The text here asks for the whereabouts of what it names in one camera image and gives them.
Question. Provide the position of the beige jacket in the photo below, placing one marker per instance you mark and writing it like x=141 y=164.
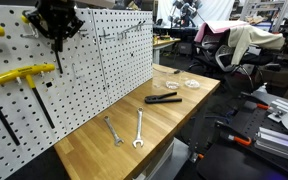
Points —
x=250 y=38

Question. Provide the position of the clear glass cup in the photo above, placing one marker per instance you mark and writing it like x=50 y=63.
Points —
x=166 y=78

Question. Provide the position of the small silver combination wrench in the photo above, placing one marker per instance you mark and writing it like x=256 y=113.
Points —
x=112 y=131

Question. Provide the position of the black office chair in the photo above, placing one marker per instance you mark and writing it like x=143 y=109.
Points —
x=217 y=58

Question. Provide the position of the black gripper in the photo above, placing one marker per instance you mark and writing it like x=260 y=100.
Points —
x=55 y=11

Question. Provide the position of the silver metal block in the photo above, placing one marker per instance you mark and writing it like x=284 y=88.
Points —
x=280 y=108

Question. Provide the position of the white pegboard stand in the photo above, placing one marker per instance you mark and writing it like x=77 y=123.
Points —
x=124 y=66

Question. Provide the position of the background camera rig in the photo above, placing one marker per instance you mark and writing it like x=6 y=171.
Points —
x=185 y=11

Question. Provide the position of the metal pegboard hook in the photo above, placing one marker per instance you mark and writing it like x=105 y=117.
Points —
x=104 y=35

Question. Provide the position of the black orange clamp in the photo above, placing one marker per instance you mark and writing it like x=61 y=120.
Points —
x=235 y=137

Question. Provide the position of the large silver combination wrench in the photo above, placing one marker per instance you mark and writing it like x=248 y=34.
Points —
x=138 y=126

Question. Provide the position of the pink fabric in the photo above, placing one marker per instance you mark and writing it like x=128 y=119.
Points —
x=214 y=26

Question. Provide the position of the black perforated table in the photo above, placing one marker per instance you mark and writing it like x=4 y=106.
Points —
x=237 y=163

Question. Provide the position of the clear round lid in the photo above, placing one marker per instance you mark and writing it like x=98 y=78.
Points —
x=192 y=83

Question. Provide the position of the aluminium extrusion bars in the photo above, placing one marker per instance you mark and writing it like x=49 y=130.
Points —
x=277 y=141

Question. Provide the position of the black crimping pliers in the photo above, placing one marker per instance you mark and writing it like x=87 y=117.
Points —
x=160 y=99

